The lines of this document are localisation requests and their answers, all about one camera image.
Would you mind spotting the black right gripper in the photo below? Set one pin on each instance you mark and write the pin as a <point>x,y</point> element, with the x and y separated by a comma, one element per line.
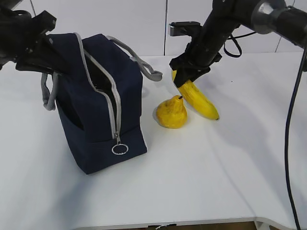
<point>201,52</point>

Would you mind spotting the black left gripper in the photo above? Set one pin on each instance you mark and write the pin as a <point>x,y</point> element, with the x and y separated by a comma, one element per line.
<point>23,41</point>

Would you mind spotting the yellow banana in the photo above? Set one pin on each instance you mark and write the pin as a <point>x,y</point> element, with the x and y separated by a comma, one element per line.
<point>198,101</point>

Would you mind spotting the yellow pear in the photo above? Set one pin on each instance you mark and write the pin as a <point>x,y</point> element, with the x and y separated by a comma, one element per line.
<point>172,113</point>

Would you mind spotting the navy blue lunch bag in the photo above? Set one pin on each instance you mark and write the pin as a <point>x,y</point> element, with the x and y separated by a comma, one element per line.
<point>100,100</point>

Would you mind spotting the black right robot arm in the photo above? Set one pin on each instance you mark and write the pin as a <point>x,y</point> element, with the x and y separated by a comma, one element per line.
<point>260,16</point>

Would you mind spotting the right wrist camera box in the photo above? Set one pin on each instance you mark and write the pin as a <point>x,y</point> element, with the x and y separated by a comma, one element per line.
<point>188,28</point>

